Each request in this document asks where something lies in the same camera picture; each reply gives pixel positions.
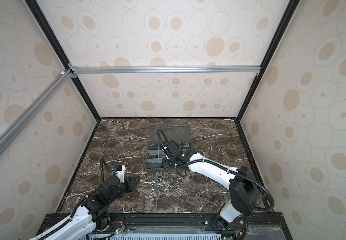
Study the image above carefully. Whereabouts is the left diagonal aluminium frame bar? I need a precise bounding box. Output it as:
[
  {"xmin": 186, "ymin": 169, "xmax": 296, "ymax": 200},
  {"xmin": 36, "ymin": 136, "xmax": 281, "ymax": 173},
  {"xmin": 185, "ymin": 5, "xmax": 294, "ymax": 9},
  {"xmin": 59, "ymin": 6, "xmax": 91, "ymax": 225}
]
[{"xmin": 0, "ymin": 70, "xmax": 72, "ymax": 156}]

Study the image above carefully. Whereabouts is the horizontal aluminium frame bar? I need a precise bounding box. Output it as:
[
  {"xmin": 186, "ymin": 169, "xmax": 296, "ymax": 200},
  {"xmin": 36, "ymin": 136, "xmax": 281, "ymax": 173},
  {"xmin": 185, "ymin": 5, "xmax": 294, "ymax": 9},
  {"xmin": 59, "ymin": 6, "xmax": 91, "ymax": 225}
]
[{"xmin": 70, "ymin": 66, "xmax": 261, "ymax": 74}]

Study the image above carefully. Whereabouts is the clear plastic compartment organizer box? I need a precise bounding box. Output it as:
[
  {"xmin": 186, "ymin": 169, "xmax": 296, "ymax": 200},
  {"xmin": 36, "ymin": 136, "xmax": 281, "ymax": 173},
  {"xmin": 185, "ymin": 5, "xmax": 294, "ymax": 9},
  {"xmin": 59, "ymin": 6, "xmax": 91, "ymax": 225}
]
[{"xmin": 146, "ymin": 125, "xmax": 192, "ymax": 177}]

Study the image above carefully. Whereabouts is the pile of screws and nuts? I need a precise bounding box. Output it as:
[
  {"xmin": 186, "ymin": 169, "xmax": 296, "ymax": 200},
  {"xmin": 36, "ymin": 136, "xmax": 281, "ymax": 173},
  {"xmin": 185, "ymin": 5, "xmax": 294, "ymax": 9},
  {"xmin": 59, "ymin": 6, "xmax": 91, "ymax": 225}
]
[{"xmin": 151, "ymin": 172, "xmax": 186, "ymax": 197}]

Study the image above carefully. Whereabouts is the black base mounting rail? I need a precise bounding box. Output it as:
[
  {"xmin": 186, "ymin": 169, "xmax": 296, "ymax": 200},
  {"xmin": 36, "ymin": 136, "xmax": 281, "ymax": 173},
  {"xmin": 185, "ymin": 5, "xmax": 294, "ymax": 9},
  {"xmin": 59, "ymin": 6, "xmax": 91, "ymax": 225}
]
[{"xmin": 35, "ymin": 213, "xmax": 292, "ymax": 240}]

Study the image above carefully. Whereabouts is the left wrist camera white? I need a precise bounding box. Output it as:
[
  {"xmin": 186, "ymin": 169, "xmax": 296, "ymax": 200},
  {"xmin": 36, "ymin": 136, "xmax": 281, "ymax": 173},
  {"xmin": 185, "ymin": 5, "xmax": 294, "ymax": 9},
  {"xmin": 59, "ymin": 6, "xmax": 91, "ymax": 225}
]
[{"xmin": 113, "ymin": 165, "xmax": 126, "ymax": 183}]

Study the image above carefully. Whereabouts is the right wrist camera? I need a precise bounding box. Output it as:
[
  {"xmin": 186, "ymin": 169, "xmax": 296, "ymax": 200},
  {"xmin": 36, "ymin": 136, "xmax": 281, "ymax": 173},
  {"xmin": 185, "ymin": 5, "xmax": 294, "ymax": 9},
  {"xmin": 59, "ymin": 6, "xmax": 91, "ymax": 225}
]
[{"xmin": 164, "ymin": 140, "xmax": 183, "ymax": 163}]

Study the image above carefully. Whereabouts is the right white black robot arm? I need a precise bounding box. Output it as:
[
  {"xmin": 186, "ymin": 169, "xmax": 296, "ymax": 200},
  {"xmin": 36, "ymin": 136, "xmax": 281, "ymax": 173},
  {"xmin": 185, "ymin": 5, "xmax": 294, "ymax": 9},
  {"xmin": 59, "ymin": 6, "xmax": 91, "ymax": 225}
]
[{"xmin": 157, "ymin": 129, "xmax": 275, "ymax": 225}]

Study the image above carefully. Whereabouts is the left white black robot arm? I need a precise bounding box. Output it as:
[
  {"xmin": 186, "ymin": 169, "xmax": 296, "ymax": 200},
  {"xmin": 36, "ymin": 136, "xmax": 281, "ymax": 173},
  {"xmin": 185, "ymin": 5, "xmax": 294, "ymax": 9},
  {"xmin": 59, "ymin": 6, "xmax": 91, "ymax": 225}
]
[{"xmin": 33, "ymin": 157, "xmax": 141, "ymax": 240}]

